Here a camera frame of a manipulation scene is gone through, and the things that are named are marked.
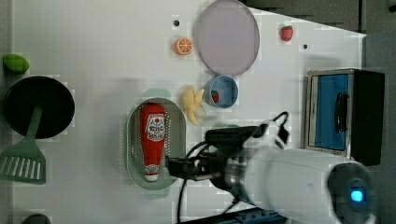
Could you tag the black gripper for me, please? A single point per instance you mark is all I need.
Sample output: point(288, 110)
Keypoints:
point(208, 159)

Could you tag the red plush ketchup bottle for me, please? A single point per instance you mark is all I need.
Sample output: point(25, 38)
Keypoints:
point(152, 133)

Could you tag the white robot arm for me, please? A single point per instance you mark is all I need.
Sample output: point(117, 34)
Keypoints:
point(306, 186)

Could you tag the small red strawberry in cup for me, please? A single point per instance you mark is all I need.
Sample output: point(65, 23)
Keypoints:
point(215, 96)

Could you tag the yellow peeled banana toy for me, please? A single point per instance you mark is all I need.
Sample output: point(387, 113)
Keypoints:
point(192, 103)

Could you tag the orange slice toy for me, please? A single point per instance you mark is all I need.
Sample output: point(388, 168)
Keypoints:
point(182, 46)

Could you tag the large grey oval plate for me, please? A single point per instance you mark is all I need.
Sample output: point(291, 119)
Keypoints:
point(227, 37)

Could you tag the red strawberry toy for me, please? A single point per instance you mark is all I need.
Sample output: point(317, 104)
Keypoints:
point(286, 33)

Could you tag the black round pan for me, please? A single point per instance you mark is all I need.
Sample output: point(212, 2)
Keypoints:
point(50, 95)

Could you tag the black cylinder at table edge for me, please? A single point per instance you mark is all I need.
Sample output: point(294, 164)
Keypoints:
point(37, 219)

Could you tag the green slotted spatula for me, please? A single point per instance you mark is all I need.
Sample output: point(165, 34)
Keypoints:
point(24, 162)

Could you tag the green lime toy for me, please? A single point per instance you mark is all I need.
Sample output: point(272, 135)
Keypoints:
point(16, 64)

